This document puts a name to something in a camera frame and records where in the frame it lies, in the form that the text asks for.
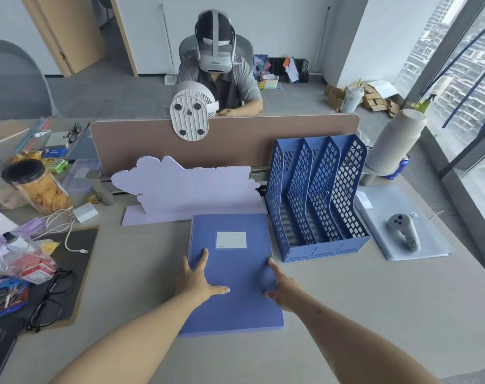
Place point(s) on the person's left hand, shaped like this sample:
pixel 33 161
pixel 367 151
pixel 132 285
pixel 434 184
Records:
pixel 194 285

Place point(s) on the person's right hand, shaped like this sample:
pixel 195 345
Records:
pixel 288 293

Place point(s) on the person's right thumb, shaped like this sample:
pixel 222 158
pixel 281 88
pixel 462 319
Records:
pixel 271 294

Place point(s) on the person's left thumb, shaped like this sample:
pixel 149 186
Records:
pixel 220 290

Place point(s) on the person's left middle finger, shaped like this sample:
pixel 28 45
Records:
pixel 185 264

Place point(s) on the blue document folder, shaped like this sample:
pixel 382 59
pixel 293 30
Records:
pixel 242 271

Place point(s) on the person's left forearm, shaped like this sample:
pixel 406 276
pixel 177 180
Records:
pixel 138 339

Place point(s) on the person's right forearm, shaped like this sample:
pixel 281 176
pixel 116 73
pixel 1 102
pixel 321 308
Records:
pixel 346 343

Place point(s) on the white cloud-shaped foam board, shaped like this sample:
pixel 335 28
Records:
pixel 186 191

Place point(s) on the blue plastic file rack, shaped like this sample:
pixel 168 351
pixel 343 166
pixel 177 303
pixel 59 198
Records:
pixel 318 203

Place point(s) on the black mat on brown board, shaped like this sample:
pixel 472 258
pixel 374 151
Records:
pixel 82 243

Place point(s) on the small white card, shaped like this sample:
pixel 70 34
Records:
pixel 85 212

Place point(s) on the beige desk divider panel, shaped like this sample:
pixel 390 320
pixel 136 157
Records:
pixel 242 139

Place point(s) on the pale blue plastic sleeve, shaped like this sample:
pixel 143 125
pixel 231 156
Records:
pixel 382 211

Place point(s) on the black-framed glasses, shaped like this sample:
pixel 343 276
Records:
pixel 72 133
pixel 46 311

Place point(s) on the grey hand controller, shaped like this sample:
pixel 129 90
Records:
pixel 402 227

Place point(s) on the white desk fan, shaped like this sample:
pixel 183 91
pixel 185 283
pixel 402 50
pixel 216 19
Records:
pixel 189 111

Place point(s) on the grey laptop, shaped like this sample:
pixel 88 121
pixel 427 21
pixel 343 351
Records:
pixel 80 145

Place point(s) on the green snack packet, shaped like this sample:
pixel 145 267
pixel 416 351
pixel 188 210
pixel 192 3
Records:
pixel 58 165

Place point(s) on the clear snack jar black lid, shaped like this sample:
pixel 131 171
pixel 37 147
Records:
pixel 40 189

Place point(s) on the clear plastic bag with items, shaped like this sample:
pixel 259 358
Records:
pixel 18 259

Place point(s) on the blue drink can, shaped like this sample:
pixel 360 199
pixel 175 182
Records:
pixel 402 165

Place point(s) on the blue snack packet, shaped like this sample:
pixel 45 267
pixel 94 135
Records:
pixel 4 295

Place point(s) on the large white paper roll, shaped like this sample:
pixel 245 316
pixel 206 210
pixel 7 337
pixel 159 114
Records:
pixel 394 141

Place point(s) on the bundle of coloured sticks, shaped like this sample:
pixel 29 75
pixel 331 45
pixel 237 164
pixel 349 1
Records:
pixel 32 133

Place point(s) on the white and black headset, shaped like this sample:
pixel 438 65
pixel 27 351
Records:
pixel 214 61

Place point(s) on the white plastic bucket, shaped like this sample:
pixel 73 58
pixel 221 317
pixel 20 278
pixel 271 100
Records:
pixel 351 99

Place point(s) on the black mesh basket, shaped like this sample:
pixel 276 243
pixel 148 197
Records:
pixel 276 67

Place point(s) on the grey mesh office chair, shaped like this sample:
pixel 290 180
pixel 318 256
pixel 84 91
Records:
pixel 186 47

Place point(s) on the pile of cardboard boxes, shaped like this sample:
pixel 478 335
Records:
pixel 376 95

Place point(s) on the green spray bottle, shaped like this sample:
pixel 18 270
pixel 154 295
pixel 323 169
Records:
pixel 422 104

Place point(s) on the grey rounded chair back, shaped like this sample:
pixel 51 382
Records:
pixel 14 79

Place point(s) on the wooden door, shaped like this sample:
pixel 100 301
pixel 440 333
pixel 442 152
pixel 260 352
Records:
pixel 70 31

